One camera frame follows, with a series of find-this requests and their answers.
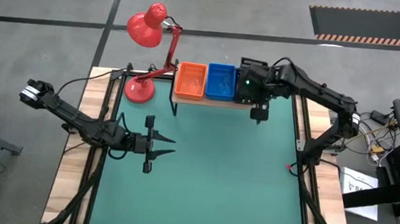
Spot black cable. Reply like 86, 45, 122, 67
55, 62, 129, 101

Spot white carton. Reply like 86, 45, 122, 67
336, 165, 383, 222

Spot red desk lamp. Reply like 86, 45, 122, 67
119, 0, 187, 108

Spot wooden table side board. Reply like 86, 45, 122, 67
40, 63, 129, 224
284, 94, 365, 224

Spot blue plastic basket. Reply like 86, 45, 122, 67
204, 62, 239, 103

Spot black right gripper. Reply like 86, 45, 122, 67
234, 64, 275, 109

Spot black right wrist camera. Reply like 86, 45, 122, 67
248, 105, 271, 126

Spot black hazard-striped floor mat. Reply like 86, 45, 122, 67
306, 3, 400, 48

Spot orange plastic basket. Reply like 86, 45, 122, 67
172, 60, 209, 102

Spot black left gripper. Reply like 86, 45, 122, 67
131, 113, 180, 177

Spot wooden shelf with black legs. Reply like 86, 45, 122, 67
167, 58, 263, 125

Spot yellow cable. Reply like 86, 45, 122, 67
357, 119, 400, 152

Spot black rig frame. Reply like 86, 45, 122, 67
39, 55, 367, 224

